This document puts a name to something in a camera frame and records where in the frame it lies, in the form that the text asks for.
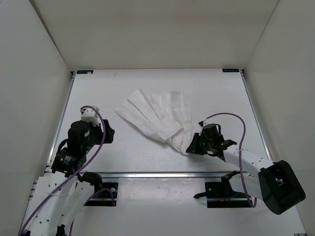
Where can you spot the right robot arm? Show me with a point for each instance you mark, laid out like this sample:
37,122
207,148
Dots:
275,183

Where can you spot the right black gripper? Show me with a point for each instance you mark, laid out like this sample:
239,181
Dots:
193,148

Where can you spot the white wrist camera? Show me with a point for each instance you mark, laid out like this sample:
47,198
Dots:
203,125
89,115

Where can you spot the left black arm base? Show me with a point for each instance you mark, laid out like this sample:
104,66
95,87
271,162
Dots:
105,191

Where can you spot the aluminium front table rail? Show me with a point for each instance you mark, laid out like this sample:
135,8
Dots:
162,174

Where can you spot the right blue corner label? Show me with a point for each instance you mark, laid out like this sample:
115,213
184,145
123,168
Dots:
230,70

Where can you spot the white pleated skirt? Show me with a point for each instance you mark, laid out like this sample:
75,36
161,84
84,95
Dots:
164,117

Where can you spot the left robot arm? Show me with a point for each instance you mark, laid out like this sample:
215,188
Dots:
69,187

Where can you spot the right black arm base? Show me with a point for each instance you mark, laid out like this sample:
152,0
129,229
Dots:
219,194

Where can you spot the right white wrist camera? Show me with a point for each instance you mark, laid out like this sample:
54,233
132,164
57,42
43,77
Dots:
203,125

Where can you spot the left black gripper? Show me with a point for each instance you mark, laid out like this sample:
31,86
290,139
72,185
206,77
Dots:
110,131

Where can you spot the blue corner label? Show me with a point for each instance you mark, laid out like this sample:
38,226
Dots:
230,70
84,72

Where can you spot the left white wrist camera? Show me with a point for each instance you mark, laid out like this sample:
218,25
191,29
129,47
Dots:
89,115

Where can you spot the left blue corner label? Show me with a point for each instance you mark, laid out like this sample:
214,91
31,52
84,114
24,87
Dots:
84,72

